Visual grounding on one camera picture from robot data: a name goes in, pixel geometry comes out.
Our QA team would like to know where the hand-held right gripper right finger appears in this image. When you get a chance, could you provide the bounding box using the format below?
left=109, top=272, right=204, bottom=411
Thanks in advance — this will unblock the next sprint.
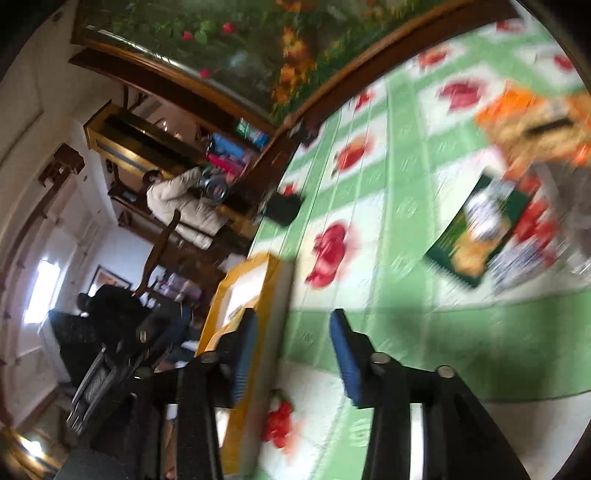
left=329, top=308, right=532, bottom=480

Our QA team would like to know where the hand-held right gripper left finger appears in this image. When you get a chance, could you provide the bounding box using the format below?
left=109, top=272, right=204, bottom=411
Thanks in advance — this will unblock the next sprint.
left=129, top=307, right=259, bottom=480

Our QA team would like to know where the yellow cardboard box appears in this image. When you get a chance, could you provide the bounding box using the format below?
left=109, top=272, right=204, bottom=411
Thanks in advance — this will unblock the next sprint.
left=196, top=251, right=296, bottom=478

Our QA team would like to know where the green cracker snack packet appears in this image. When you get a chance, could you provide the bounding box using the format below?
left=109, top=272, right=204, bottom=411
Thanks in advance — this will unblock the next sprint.
left=424, top=171, right=532, bottom=291

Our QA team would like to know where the large orange snack packet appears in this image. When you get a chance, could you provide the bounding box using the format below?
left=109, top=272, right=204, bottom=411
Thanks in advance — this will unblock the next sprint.
left=475, top=80, right=591, bottom=181

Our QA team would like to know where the window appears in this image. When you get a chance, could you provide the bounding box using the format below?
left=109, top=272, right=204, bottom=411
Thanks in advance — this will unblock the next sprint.
left=23, top=258, right=61, bottom=326

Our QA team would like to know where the wooden chair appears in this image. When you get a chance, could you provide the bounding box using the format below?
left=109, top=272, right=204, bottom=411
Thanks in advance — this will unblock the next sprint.
left=131, top=210, right=218, bottom=296

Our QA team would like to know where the steel pot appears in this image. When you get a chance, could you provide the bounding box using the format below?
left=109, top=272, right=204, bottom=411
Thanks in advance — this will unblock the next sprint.
left=198, top=173, right=229, bottom=204

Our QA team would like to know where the blue white snack packet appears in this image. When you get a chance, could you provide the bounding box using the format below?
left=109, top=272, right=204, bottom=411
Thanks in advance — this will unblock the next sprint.
left=492, top=240, right=559, bottom=296

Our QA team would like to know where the red snack packet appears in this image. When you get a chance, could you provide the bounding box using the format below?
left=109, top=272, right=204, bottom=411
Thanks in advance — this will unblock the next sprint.
left=508, top=175, right=568, bottom=259

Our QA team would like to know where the framed flower mural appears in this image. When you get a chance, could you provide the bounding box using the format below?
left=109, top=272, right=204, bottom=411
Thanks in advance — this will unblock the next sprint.
left=71, top=0, right=518, bottom=125

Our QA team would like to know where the framed wall picture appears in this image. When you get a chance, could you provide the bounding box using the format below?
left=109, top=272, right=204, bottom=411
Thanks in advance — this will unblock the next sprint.
left=90, top=265, right=132, bottom=296

